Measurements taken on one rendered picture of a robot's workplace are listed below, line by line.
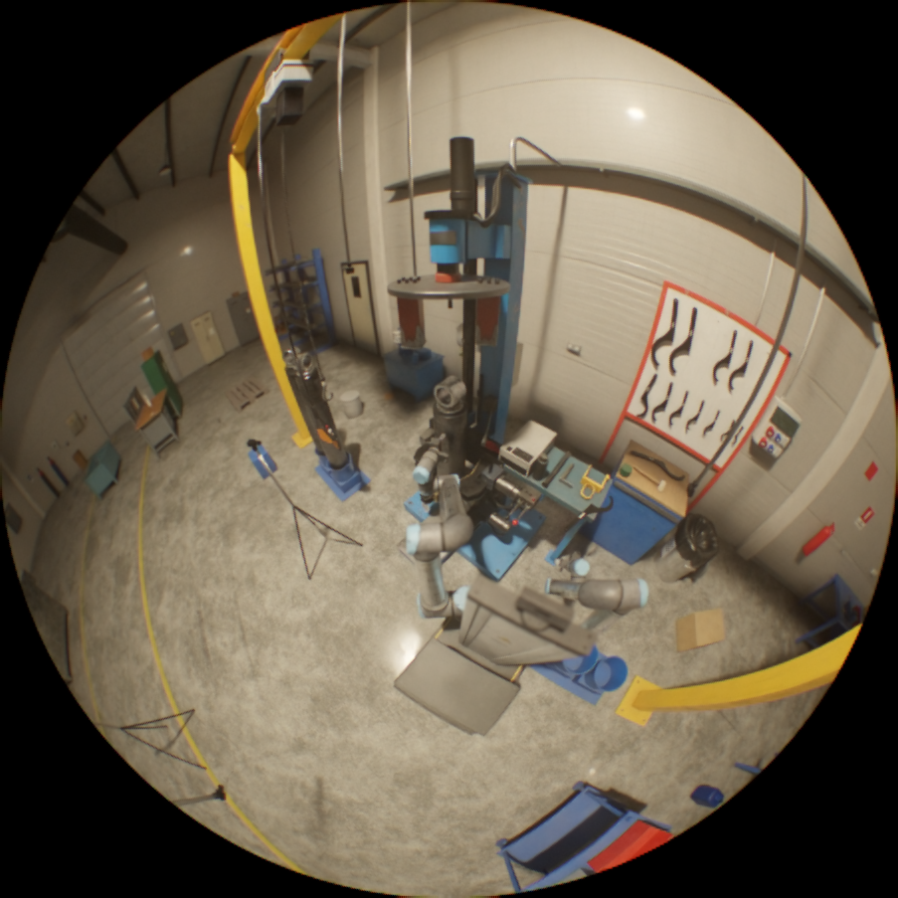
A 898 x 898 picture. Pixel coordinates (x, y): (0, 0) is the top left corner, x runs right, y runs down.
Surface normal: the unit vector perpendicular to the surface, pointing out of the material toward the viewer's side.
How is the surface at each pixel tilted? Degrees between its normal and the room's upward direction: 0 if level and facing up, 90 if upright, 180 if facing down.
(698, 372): 90
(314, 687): 0
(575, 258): 90
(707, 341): 90
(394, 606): 0
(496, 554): 0
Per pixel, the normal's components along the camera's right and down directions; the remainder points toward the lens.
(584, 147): -0.67, 0.52
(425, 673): -0.01, -0.71
